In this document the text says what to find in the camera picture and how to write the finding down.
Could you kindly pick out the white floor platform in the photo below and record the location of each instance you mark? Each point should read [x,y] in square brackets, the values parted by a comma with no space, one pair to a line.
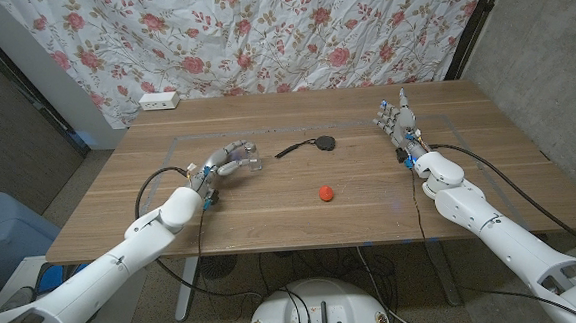
[19,273]

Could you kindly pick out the grey table leg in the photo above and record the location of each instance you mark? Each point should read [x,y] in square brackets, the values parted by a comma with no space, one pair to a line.
[445,277]

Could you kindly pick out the small red ball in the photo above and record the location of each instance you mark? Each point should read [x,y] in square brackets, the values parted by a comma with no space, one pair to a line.
[326,193]

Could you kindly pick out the clear glass salt shaker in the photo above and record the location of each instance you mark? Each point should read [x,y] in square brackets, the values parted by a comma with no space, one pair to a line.
[255,163]

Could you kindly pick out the grey tape outline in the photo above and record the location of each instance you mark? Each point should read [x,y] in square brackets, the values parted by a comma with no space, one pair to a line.
[316,127]

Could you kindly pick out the floral print curtain backdrop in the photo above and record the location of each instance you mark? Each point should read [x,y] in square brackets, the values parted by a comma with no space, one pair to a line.
[260,33]

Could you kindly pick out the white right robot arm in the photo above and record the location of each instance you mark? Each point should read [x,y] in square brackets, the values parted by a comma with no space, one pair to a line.
[498,234]

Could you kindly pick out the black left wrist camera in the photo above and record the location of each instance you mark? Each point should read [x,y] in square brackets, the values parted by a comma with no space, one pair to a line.
[211,198]

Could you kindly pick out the grey sneaker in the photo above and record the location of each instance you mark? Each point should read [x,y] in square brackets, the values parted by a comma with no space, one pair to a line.
[16,299]

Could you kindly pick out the white table leg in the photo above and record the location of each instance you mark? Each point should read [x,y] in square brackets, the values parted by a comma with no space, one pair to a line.
[186,298]

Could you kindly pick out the blue plastic bin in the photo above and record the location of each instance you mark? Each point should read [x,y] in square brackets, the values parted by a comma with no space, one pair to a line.
[1,229]

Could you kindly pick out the black backdrop stand pole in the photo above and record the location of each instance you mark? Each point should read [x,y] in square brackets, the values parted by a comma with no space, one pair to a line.
[475,25]

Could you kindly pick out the white robot torso base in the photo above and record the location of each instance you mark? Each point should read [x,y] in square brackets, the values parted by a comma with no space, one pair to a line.
[326,299]

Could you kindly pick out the blue and black pad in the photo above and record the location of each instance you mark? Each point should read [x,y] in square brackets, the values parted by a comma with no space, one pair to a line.
[57,277]

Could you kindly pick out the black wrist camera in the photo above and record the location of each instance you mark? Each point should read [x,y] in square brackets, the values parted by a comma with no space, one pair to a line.
[402,155]
[211,198]

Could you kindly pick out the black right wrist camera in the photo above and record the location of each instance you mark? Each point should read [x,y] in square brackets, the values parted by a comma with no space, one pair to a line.
[402,155]

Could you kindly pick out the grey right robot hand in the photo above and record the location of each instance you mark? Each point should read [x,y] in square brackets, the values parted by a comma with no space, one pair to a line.
[401,124]

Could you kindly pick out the black wall frame strip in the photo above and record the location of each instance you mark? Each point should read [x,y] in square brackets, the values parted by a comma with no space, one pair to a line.
[44,103]

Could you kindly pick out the white power strip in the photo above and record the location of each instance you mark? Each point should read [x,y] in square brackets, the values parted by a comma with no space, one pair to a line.
[159,100]

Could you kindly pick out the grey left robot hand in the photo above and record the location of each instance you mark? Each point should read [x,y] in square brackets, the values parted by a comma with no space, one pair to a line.
[218,161]

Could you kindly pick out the black round floor fan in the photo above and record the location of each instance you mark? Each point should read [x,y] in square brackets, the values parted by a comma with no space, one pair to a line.
[218,267]

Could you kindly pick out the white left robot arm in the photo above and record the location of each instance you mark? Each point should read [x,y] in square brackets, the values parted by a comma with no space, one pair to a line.
[100,278]

